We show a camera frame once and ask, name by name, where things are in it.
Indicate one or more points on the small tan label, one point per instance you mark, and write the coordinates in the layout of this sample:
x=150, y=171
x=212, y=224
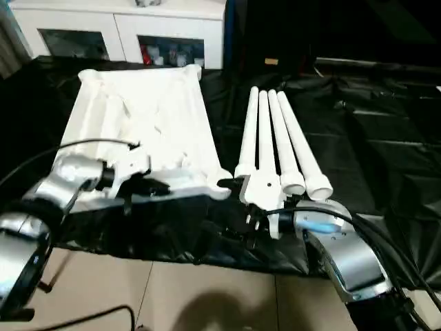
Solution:
x=271, y=61

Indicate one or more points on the white plastic table top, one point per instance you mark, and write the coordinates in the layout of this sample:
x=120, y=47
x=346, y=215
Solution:
x=138, y=113

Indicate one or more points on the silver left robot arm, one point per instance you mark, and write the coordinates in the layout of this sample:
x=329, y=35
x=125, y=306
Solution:
x=62, y=176

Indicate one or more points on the long black bar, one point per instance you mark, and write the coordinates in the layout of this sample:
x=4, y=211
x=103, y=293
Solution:
x=379, y=63

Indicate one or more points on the white plastic table leg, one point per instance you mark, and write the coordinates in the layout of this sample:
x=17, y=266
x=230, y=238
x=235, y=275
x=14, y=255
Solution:
x=247, y=138
x=282, y=138
x=265, y=131
x=299, y=138

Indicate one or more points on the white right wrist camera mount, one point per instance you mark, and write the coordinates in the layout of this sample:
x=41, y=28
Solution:
x=265, y=186

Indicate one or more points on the grey curtain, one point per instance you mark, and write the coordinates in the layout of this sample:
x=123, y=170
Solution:
x=10, y=45

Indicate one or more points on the red bottle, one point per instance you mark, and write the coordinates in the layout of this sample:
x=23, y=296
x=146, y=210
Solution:
x=148, y=55

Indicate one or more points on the white glass-door cabinet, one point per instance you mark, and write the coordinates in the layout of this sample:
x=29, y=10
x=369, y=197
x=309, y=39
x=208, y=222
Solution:
x=120, y=27

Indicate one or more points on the dark objects on cabinet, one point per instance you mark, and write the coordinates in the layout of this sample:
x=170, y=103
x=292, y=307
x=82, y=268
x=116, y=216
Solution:
x=148, y=2

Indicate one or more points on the grey robot left foot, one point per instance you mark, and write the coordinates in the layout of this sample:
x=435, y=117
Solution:
x=141, y=327

